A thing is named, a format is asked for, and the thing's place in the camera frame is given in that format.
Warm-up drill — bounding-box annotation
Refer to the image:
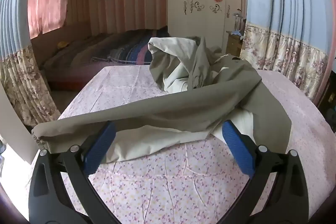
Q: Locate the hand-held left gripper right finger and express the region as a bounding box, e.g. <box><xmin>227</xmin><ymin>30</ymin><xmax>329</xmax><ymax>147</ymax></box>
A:
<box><xmin>222</xmin><ymin>119</ymin><xmax>310</xmax><ymax>224</ymax></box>

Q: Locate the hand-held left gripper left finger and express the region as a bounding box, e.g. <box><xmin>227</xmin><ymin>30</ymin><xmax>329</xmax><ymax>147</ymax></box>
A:
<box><xmin>28</xmin><ymin>120</ymin><xmax>121</xmax><ymax>224</ymax></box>

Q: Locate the grey and white large jacket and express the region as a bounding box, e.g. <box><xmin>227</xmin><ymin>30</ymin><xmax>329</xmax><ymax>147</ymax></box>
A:
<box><xmin>31</xmin><ymin>35</ymin><xmax>293</xmax><ymax>164</ymax></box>

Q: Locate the pink floral tablecloth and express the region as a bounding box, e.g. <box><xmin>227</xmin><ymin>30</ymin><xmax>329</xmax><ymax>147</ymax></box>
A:
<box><xmin>25</xmin><ymin>64</ymin><xmax>328</xmax><ymax>224</ymax></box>

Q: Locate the dark low bed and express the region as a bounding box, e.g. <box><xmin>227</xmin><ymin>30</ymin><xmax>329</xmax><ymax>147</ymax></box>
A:
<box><xmin>42</xmin><ymin>26</ymin><xmax>171</xmax><ymax>90</ymax></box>

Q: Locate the striped blue pink blanket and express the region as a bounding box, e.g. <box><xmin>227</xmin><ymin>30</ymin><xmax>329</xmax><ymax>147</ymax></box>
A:
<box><xmin>92</xmin><ymin>26</ymin><xmax>171</xmax><ymax>65</ymax></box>

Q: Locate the wooden nightstand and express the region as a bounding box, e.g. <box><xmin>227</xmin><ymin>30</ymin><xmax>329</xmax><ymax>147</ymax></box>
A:
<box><xmin>226</xmin><ymin>30</ymin><xmax>246</xmax><ymax>58</ymax></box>

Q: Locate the blue floral curtain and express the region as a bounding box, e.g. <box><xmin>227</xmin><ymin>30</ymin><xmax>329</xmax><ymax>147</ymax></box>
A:
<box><xmin>0</xmin><ymin>0</ymin><xmax>61</xmax><ymax>127</ymax></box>
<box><xmin>240</xmin><ymin>0</ymin><xmax>334</xmax><ymax>104</ymax></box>

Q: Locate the small table lamp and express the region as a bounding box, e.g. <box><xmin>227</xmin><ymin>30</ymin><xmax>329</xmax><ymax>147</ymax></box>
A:
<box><xmin>232</xmin><ymin>9</ymin><xmax>244</xmax><ymax>30</ymax></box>

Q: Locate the white wardrobe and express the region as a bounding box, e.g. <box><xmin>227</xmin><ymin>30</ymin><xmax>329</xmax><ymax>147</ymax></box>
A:
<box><xmin>167</xmin><ymin>0</ymin><xmax>243</xmax><ymax>56</ymax></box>

